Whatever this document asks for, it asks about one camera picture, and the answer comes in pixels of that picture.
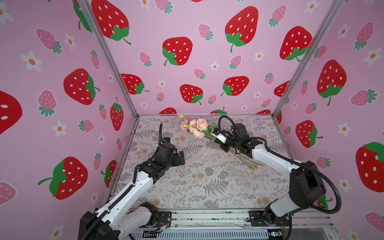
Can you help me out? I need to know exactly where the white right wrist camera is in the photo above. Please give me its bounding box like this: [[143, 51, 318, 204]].
[[212, 133, 227, 144]]

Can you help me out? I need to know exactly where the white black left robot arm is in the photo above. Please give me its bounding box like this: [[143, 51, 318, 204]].
[[78, 136, 185, 240]]

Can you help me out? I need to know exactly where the aluminium corner post left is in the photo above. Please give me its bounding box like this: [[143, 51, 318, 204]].
[[79, 0, 139, 120]]

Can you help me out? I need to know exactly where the aluminium corner post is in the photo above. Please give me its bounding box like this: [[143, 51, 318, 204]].
[[272, 0, 345, 120], [79, 0, 139, 120]]

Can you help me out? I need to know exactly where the aluminium corner post right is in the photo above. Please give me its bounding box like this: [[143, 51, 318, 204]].
[[272, 0, 345, 120]]

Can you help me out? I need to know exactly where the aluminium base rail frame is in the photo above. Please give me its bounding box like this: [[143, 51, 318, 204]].
[[86, 208, 343, 240]]

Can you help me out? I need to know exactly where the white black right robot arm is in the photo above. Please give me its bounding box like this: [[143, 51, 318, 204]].
[[211, 124, 326, 226]]

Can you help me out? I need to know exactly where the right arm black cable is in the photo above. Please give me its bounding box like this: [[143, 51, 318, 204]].
[[217, 115, 343, 215]]

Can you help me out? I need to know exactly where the artificial pink flower bouquet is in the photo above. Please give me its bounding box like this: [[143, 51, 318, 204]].
[[178, 114, 261, 170]]

